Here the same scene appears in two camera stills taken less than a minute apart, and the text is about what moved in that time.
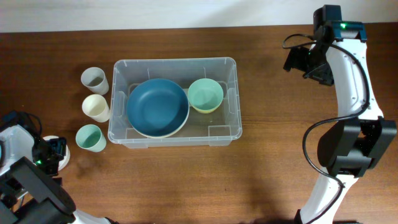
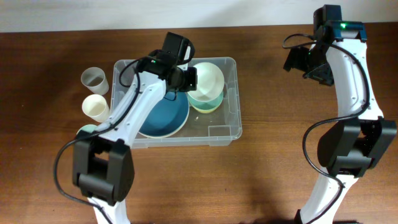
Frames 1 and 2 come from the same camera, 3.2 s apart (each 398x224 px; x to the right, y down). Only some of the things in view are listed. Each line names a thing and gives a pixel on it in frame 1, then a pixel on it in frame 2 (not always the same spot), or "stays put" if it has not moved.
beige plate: x=157 y=137 stays put
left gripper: x=60 y=143 → x=193 y=85
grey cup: x=94 y=78 stays put
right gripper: x=295 y=60 stays put
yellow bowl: x=205 y=111 stays put
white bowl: x=63 y=162 → x=210 y=83
